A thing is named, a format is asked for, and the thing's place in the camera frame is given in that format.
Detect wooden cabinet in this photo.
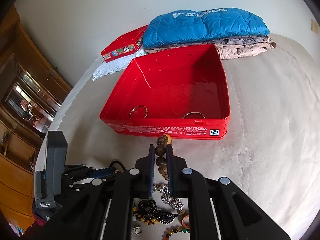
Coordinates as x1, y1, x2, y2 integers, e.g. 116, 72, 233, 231
0, 5, 73, 230

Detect small red cartoon-print box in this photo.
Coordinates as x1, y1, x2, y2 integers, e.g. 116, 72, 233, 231
100, 25, 150, 63

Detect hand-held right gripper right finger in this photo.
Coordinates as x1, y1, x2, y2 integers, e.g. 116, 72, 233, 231
166, 144, 291, 240

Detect blue quilted jacket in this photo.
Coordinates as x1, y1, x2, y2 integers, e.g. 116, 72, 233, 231
142, 7, 271, 48

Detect white lace cloth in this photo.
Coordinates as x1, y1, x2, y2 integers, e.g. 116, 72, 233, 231
92, 47, 145, 81

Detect large red tin box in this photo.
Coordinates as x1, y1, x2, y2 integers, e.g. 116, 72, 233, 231
99, 44, 230, 140

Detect multicoloured bead bracelet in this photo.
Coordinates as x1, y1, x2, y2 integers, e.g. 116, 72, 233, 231
162, 226, 192, 240

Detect silver bangle right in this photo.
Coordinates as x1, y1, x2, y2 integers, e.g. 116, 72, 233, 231
182, 112, 206, 119

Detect copper bangle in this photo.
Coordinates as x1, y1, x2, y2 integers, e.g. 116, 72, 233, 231
180, 214, 192, 228

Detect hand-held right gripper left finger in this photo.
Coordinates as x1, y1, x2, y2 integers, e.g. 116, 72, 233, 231
42, 144, 157, 240

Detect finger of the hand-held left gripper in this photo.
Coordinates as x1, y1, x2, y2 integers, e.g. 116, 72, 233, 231
64, 164, 118, 179
65, 176, 100, 189

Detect black bead necklace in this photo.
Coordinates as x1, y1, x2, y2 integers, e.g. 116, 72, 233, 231
135, 199, 180, 227

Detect brown bead bracelet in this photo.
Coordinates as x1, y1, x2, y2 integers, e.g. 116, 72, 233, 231
154, 135, 173, 182

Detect silver chain necklace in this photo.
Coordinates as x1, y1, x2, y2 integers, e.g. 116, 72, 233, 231
153, 183, 185, 210

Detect beige folded clothes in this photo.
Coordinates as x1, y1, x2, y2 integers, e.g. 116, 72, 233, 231
144, 35, 277, 60

